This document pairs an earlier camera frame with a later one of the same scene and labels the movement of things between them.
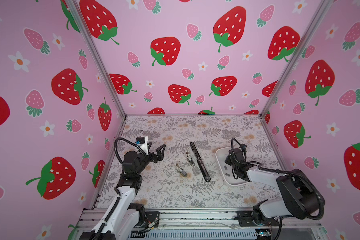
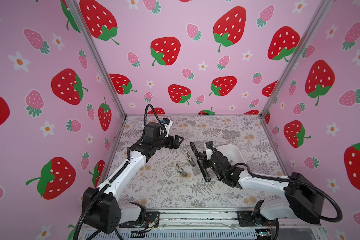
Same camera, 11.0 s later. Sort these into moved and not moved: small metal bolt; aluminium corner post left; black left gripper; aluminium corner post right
Moved: black left gripper
Not moved: aluminium corner post right; aluminium corner post left; small metal bolt
